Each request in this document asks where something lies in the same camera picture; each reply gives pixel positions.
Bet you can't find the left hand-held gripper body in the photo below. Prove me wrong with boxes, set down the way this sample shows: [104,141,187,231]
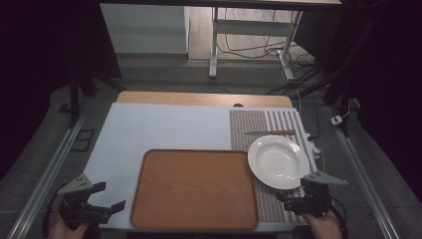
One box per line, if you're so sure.
[58,173,112,230]

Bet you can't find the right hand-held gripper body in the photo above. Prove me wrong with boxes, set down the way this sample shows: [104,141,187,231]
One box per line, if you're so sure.
[284,170,349,218]

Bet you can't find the white plate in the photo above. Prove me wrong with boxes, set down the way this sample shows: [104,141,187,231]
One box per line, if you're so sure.
[247,134,312,191]

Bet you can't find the person's left hand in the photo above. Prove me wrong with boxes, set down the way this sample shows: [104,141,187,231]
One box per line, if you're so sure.
[48,217,90,239]

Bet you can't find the person's right hand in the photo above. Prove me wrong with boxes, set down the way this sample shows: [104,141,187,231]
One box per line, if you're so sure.
[302,210,343,239]

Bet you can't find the brown wooden tray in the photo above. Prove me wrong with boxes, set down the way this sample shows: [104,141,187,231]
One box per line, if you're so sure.
[129,148,260,231]

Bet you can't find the striped woven placemat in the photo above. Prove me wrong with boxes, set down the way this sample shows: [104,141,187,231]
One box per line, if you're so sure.
[229,109,317,224]

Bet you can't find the white table cover sheet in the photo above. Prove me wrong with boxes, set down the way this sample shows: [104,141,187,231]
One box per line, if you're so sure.
[82,102,320,233]

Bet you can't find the black metal stand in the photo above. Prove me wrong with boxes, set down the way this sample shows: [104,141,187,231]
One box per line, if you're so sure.
[297,13,379,137]
[67,64,127,129]

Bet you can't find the wooden table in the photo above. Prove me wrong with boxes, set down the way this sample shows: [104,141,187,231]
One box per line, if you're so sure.
[115,91,294,110]

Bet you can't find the white cabinet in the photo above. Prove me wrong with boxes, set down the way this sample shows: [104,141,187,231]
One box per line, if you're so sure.
[99,3,191,55]

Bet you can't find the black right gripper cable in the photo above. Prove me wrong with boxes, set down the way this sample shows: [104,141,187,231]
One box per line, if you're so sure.
[328,196,349,239]

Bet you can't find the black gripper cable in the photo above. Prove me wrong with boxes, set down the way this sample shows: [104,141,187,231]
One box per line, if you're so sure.
[42,190,69,239]
[328,196,349,239]

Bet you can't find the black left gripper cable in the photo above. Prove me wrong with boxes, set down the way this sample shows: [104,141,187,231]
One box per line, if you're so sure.
[42,190,69,239]

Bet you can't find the aluminium rail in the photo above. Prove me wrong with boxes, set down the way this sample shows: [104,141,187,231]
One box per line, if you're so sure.
[5,113,88,239]
[324,105,403,239]

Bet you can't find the black floor socket frame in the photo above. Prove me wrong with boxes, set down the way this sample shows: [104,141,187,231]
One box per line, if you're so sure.
[70,128,97,153]

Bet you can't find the wooden-handled knife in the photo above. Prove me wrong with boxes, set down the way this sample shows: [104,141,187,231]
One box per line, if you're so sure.
[244,128,297,136]

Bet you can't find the black floor cables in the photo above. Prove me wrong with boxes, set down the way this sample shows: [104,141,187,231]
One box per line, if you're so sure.
[217,8,319,96]

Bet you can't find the white desk frame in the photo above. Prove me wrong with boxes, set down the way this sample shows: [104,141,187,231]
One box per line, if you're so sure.
[208,6,304,82]

